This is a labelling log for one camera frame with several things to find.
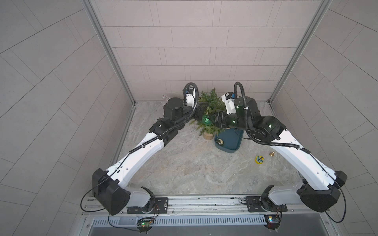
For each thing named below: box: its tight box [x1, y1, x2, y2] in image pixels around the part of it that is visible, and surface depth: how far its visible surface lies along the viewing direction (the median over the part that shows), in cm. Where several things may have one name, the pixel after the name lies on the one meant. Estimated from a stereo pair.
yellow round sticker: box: [254, 155, 265, 165], surface depth 87 cm
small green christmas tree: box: [189, 87, 226, 141], surface depth 74 cm
